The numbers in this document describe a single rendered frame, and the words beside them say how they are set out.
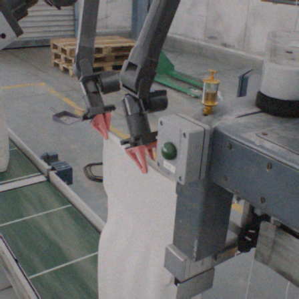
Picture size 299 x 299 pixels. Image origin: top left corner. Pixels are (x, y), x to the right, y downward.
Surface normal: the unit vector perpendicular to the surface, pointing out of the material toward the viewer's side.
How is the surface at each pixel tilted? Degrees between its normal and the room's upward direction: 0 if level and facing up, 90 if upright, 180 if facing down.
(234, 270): 0
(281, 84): 90
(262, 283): 0
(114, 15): 90
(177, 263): 90
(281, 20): 90
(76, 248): 0
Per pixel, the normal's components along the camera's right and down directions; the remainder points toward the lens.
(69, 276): 0.05, -0.91
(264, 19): -0.82, 0.19
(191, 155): 0.58, 0.36
